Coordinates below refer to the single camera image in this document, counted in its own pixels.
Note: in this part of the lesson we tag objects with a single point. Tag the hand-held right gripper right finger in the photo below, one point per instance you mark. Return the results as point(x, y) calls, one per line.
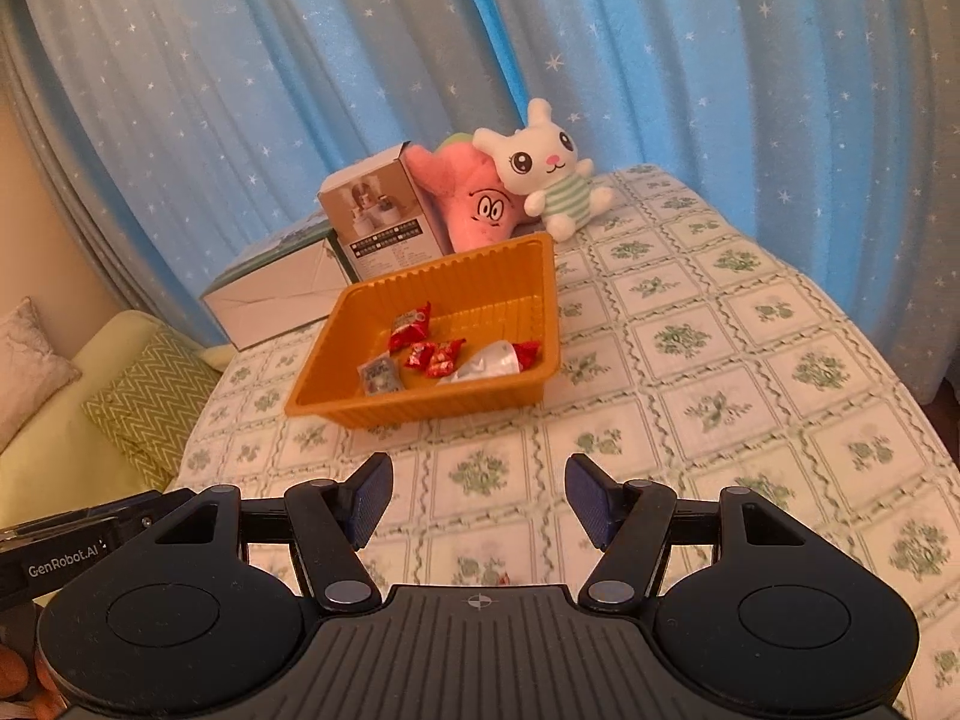
point(589, 502)

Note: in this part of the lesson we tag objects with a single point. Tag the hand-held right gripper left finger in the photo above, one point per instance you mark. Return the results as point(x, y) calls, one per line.
point(371, 502)

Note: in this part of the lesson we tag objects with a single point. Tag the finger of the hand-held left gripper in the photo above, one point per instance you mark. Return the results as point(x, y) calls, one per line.
point(135, 511)

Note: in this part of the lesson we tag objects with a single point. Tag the dark clear-wrapped snack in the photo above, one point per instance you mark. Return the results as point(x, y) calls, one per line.
point(380, 376)

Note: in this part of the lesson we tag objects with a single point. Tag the red and white snack packet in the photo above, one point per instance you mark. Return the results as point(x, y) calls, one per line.
point(418, 356)

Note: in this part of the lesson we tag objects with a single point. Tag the small red snack packet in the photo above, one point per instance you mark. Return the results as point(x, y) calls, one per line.
point(528, 355)

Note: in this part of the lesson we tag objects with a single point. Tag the red foil candy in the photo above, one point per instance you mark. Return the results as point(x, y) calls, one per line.
point(445, 360)

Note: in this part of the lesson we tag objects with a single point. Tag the clear plastic wrapper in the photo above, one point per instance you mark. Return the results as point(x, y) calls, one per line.
point(484, 364)

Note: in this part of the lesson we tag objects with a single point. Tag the red rectangular snack packet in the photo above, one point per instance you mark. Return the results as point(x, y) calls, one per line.
point(410, 326)

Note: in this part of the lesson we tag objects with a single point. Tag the orange plastic tray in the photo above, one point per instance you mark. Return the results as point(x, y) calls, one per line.
point(480, 270)

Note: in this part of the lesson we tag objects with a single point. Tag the person's left hand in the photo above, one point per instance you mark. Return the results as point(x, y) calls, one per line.
point(15, 675)

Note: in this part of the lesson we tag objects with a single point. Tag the light green sofa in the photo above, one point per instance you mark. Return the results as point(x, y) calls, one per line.
point(60, 480)

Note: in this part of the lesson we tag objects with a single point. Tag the green zigzag pillow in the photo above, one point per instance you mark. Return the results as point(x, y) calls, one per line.
point(142, 405)

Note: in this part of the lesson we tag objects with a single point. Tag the green floral checked tablecloth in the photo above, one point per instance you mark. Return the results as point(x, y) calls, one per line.
point(712, 390)

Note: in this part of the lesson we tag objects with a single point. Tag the beige pillow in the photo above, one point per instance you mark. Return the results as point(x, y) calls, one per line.
point(30, 367)

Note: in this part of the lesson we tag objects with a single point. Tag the white flat cardboard box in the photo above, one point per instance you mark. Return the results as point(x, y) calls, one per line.
point(270, 300)

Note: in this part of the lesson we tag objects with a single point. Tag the upright printed product box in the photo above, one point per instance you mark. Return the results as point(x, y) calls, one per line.
point(390, 240)

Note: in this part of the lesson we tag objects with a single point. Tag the pink plush toy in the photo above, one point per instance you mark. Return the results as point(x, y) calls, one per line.
point(465, 202)

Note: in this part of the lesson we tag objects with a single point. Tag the white rabbit plush toy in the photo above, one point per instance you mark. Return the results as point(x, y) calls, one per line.
point(540, 157)

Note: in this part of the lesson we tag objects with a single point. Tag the green plush toy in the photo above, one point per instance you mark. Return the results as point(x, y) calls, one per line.
point(457, 141)

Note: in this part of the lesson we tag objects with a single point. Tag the blue star-print curtain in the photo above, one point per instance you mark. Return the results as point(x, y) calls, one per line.
point(750, 52)
point(225, 90)

